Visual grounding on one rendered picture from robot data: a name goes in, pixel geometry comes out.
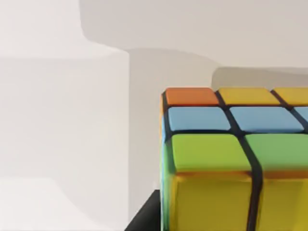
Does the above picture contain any multicoloured puzzle cube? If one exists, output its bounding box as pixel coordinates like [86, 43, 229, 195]
[158, 87, 308, 231]

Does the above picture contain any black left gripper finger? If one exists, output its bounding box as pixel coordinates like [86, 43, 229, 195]
[123, 189, 162, 231]

